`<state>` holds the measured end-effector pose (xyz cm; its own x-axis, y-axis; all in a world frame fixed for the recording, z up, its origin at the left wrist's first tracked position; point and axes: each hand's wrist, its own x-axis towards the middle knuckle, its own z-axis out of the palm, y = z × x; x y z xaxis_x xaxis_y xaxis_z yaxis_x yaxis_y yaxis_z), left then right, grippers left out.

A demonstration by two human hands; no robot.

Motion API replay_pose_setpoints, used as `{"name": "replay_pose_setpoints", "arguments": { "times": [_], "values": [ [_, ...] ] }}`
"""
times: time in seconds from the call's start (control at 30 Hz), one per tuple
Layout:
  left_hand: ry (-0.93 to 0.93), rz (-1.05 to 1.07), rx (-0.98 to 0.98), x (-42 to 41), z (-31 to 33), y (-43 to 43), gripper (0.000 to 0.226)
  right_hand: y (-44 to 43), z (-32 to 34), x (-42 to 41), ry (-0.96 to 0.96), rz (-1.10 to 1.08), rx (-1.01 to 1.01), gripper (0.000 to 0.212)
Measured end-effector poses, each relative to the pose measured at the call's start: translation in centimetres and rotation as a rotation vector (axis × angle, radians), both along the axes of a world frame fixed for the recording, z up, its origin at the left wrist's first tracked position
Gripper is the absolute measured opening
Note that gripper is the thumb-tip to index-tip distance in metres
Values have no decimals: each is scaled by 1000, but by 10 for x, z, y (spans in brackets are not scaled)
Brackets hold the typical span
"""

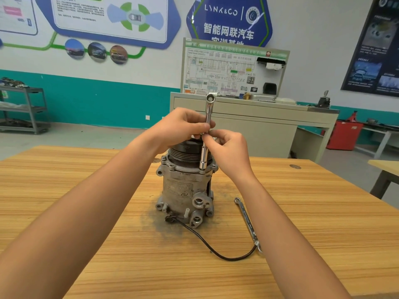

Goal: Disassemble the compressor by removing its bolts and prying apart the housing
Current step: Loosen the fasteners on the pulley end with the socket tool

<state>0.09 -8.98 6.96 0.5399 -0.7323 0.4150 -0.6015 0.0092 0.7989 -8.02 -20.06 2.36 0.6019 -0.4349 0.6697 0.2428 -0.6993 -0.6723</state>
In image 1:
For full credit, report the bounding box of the round photo wall decal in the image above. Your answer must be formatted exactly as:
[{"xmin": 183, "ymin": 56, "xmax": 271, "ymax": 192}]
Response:
[
  {"xmin": 64, "ymin": 38, "xmax": 86, "ymax": 60},
  {"xmin": 109, "ymin": 44, "xmax": 129, "ymax": 65},
  {"xmin": 87, "ymin": 42, "xmax": 107, "ymax": 63}
]

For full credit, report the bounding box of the silver L-shaped socket wrench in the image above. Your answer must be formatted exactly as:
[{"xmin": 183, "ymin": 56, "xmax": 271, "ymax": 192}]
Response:
[{"xmin": 199, "ymin": 93, "xmax": 217, "ymax": 171}]

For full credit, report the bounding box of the red cabinet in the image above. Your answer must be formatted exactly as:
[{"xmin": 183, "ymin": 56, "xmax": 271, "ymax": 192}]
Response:
[{"xmin": 327, "ymin": 119, "xmax": 364, "ymax": 151}]

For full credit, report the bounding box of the small black device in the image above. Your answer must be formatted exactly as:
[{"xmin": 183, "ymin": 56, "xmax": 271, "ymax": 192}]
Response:
[{"xmin": 316, "ymin": 90, "xmax": 332, "ymax": 108}]

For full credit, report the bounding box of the grey metal shelf cart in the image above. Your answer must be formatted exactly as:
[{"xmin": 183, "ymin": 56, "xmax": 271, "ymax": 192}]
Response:
[{"xmin": 0, "ymin": 78, "xmax": 51, "ymax": 135}]

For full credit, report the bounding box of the wooden side table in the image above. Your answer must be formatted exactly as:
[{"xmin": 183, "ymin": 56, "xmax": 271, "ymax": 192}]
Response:
[{"xmin": 368, "ymin": 160, "xmax": 399, "ymax": 200}]

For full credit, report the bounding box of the person's right hand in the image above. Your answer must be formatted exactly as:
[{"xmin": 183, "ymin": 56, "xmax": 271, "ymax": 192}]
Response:
[{"xmin": 201, "ymin": 128, "xmax": 258, "ymax": 186}]

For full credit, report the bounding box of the blue rounded infographic panel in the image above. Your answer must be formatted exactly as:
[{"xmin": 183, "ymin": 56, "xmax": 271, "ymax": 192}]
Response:
[{"xmin": 34, "ymin": 0, "xmax": 182, "ymax": 50}]

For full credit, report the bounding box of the grey metal compressor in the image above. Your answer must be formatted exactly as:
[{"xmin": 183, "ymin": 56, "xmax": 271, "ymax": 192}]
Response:
[{"xmin": 155, "ymin": 139, "xmax": 258, "ymax": 262}]

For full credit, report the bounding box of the person's right forearm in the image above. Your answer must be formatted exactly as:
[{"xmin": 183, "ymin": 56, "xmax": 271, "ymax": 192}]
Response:
[{"xmin": 237, "ymin": 174, "xmax": 351, "ymax": 299}]

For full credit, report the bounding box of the white wiring display board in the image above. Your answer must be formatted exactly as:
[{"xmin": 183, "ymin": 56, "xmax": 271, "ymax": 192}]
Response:
[{"xmin": 180, "ymin": 38, "xmax": 291, "ymax": 100}]

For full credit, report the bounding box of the person's left forearm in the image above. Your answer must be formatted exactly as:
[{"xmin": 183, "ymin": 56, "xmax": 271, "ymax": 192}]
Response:
[{"xmin": 0, "ymin": 135, "xmax": 164, "ymax": 299}]

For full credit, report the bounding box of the dark wall poster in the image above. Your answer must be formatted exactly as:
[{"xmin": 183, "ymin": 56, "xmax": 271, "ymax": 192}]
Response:
[{"xmin": 341, "ymin": 0, "xmax": 399, "ymax": 97}]

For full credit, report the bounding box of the person's left hand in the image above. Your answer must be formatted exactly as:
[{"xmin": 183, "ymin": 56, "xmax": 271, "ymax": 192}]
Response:
[{"xmin": 142, "ymin": 107, "xmax": 217, "ymax": 161}]

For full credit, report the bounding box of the silver combination wrench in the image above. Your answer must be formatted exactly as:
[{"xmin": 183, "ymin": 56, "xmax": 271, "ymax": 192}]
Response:
[{"xmin": 234, "ymin": 197, "xmax": 264, "ymax": 254}]

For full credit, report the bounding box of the beige workbench cabinet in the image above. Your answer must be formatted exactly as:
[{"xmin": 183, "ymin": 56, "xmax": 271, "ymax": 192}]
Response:
[{"xmin": 170, "ymin": 92, "xmax": 340, "ymax": 163}]

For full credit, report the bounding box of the blue hexagon wall sign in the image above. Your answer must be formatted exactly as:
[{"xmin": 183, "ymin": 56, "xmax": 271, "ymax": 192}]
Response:
[{"xmin": 186, "ymin": 0, "xmax": 274, "ymax": 47}]

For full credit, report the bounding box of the white infographic wall panel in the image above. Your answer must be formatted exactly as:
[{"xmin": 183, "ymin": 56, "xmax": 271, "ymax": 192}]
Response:
[{"xmin": 0, "ymin": 0, "xmax": 39, "ymax": 36}]

